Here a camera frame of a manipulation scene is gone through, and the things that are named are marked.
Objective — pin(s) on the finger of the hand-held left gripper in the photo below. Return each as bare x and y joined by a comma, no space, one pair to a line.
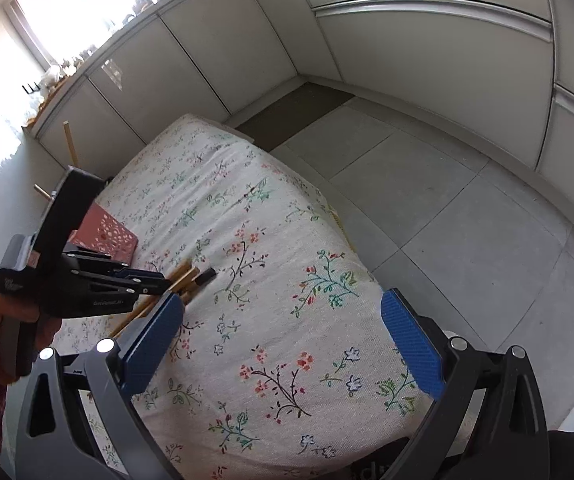
132,275
132,297

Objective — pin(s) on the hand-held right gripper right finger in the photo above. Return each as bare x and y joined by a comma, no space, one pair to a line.
412,345

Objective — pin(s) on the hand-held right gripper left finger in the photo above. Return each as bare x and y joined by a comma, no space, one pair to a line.
157,340

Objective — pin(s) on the pink perforated basket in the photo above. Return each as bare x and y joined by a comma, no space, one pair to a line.
109,232

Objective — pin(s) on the pile of bamboo chopsticks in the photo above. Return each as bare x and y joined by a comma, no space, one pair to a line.
189,280

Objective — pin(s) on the upright bamboo stick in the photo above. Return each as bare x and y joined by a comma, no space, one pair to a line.
71,145
44,191

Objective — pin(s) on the floral tablecloth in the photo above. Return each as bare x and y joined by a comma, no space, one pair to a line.
267,260

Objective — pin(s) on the row of bottles and jars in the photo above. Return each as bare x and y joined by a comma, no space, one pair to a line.
62,72

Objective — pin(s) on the white kitchen base cabinet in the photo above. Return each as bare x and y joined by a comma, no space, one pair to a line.
442,50
177,60

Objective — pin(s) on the kitchen window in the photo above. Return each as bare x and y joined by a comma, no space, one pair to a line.
67,5

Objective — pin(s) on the brown floor mat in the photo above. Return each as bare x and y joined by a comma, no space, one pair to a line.
292,115

